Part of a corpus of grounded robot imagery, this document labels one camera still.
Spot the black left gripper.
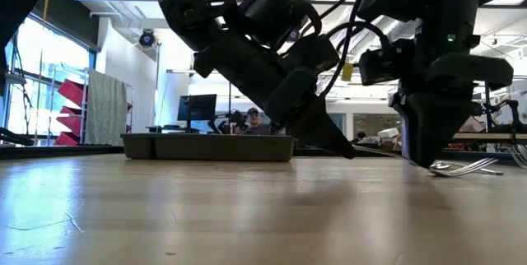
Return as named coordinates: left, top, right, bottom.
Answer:
left=193, top=36, right=357, bottom=160

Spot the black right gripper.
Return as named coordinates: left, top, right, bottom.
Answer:
left=388, top=30, right=515, bottom=170

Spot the grey cutlery tray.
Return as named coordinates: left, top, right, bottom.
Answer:
left=120, top=132, right=296, bottom=163

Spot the white cardboard box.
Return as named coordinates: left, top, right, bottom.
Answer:
left=376, top=127, right=401, bottom=140

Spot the person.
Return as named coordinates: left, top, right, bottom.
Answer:
left=235, top=107, right=271, bottom=137

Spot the wooden workbench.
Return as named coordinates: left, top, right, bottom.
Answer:
left=452, top=132, right=527, bottom=142

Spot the black computer monitor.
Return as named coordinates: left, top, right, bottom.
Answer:
left=176, top=93, right=218, bottom=133

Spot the grey hanging cloth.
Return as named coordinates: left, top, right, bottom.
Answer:
left=84, top=68, right=129, bottom=146

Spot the red storage bin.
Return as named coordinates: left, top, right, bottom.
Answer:
left=57, top=78, right=89, bottom=109
left=54, top=131, right=82, bottom=146
left=55, top=114, right=85, bottom=136

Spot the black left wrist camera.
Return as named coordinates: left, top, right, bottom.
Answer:
left=287, top=35, right=341, bottom=73

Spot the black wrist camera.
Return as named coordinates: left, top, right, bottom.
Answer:
left=357, top=38, right=416, bottom=88
left=287, top=35, right=341, bottom=73

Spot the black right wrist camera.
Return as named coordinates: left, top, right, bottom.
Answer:
left=357, top=38, right=416, bottom=88

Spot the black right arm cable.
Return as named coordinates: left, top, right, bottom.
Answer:
left=319, top=0, right=396, bottom=97

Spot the metal wire shelf rack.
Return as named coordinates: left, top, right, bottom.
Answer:
left=35, top=65, right=135, bottom=146

